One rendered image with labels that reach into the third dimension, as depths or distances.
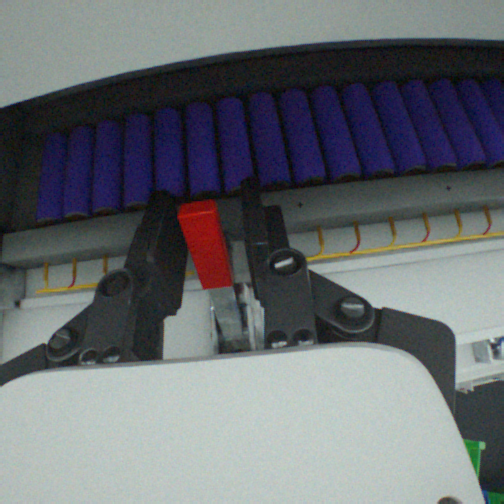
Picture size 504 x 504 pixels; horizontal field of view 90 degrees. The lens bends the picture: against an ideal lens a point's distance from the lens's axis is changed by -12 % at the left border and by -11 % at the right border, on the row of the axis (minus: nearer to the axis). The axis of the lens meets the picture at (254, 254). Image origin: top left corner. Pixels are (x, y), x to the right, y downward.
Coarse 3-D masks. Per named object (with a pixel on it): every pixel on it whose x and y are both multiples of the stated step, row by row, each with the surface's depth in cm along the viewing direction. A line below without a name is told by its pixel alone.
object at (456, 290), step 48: (288, 48) 17; (336, 48) 17; (48, 96) 17; (0, 144) 17; (0, 192) 17; (0, 240) 15; (240, 240) 17; (336, 240) 16; (384, 240) 16; (480, 240) 16; (0, 288) 15; (48, 288) 17; (384, 288) 16; (432, 288) 15; (480, 288) 15; (0, 336) 16; (48, 336) 16; (192, 336) 16; (480, 336) 15
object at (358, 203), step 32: (288, 192) 15; (320, 192) 15; (352, 192) 15; (384, 192) 14; (416, 192) 14; (448, 192) 14; (480, 192) 14; (64, 224) 15; (96, 224) 15; (128, 224) 15; (224, 224) 15; (288, 224) 15; (320, 224) 15; (352, 224) 16; (32, 256) 15; (64, 256) 15; (96, 256) 16; (320, 256) 15; (64, 288) 16
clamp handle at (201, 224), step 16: (192, 208) 9; (208, 208) 9; (192, 224) 9; (208, 224) 9; (192, 240) 9; (208, 240) 9; (224, 240) 10; (192, 256) 10; (208, 256) 10; (224, 256) 10; (208, 272) 10; (224, 272) 10; (208, 288) 11; (224, 288) 11; (224, 304) 12; (224, 320) 13; (240, 320) 13; (224, 336) 14
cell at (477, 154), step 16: (448, 80) 16; (432, 96) 17; (448, 96) 16; (448, 112) 16; (464, 112) 16; (448, 128) 16; (464, 128) 16; (464, 144) 15; (480, 144) 15; (464, 160) 15; (480, 160) 15
